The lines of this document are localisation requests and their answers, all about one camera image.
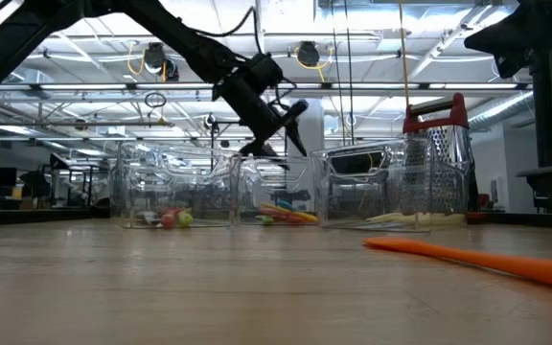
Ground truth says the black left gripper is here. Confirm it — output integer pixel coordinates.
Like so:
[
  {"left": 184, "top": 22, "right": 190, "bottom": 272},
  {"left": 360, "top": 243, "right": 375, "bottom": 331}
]
[{"left": 211, "top": 74, "right": 310, "bottom": 172}]

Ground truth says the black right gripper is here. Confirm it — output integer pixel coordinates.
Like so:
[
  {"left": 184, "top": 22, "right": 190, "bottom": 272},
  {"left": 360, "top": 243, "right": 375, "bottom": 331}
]
[{"left": 464, "top": 0, "right": 552, "bottom": 81}]

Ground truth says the pink silicone spatula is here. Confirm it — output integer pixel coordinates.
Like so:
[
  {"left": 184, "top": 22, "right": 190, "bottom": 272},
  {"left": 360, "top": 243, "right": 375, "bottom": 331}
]
[{"left": 259, "top": 206, "right": 306, "bottom": 222}]

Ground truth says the yellow silicone spatula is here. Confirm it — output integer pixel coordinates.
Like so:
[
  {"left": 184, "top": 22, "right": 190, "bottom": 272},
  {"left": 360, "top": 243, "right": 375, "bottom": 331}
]
[{"left": 259, "top": 201, "right": 320, "bottom": 224}]

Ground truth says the green silicone spoon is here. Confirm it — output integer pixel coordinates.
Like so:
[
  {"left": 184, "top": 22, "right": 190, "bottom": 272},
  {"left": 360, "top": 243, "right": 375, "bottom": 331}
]
[{"left": 175, "top": 208, "right": 195, "bottom": 228}]

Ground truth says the orange silicone spatula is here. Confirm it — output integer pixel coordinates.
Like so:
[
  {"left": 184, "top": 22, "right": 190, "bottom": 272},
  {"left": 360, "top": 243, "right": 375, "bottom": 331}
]
[{"left": 362, "top": 237, "right": 552, "bottom": 294}]

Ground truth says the clear plastic bin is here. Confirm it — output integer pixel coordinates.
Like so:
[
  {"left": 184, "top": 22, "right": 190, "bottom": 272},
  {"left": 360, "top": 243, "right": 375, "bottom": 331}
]
[
  {"left": 110, "top": 142, "right": 243, "bottom": 229},
  {"left": 235, "top": 152, "right": 328, "bottom": 226},
  {"left": 311, "top": 136, "right": 473, "bottom": 229}
]

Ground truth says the red steel box grater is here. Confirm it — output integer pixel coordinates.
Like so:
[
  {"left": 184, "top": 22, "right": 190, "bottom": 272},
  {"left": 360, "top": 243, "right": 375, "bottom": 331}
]
[{"left": 402, "top": 92, "right": 491, "bottom": 225}]

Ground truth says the long ceiling light bar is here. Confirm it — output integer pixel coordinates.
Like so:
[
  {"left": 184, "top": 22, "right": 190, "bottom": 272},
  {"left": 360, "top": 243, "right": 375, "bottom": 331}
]
[{"left": 0, "top": 81, "right": 531, "bottom": 92}]

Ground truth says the black background frame rig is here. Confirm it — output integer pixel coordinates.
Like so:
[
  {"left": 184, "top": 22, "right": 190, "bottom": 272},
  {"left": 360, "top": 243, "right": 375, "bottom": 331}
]
[{"left": 208, "top": 118, "right": 289, "bottom": 162}]

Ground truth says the black hanging cable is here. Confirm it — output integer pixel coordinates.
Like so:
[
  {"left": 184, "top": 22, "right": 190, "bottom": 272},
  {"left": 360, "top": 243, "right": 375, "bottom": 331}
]
[{"left": 345, "top": 0, "right": 357, "bottom": 148}]

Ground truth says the black ceiling cord reel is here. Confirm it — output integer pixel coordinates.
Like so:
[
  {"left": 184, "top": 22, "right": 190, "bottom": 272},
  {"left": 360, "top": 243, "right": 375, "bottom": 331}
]
[
  {"left": 295, "top": 40, "right": 321, "bottom": 68},
  {"left": 141, "top": 41, "right": 181, "bottom": 83}
]

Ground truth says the yellow hanging power cord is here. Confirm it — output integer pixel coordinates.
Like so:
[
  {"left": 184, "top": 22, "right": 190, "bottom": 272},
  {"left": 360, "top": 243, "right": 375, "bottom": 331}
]
[{"left": 397, "top": 0, "right": 412, "bottom": 109}]

